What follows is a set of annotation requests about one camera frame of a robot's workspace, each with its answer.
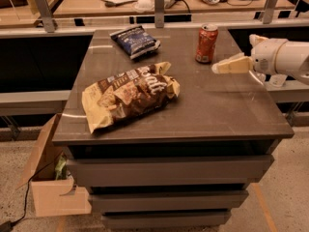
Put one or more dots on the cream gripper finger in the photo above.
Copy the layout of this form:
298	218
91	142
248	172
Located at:
238	63
256	39

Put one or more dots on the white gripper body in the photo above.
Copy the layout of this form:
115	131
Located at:
265	57

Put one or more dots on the red coke can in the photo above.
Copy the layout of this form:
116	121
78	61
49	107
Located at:
206	43

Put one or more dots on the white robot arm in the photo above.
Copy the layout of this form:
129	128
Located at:
293	60

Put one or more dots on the clear bottle left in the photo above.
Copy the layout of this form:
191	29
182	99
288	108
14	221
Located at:
262	77

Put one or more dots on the clear bottle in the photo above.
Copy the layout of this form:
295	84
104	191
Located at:
277	80
262	77

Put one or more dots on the clear bottle right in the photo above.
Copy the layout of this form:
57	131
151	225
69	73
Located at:
277	80

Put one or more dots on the blue chip bag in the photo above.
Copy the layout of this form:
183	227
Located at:
135	41

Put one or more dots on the white bowl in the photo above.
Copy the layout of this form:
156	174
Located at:
143	5

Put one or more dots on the grey drawer cabinet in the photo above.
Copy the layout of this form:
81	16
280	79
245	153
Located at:
189	163

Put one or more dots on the brown yellow snack bag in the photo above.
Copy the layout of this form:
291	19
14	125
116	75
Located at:
128	95

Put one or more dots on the cardboard box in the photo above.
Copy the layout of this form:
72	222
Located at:
52	197

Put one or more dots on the metal bracket right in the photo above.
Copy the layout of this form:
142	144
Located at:
268	12

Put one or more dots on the metal bracket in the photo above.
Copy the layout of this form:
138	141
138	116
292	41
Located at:
159	13
48	22
268	12

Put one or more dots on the metal bracket middle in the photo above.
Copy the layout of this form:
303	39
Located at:
159	13

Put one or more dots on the metal bracket left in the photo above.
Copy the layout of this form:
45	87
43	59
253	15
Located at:
48	22

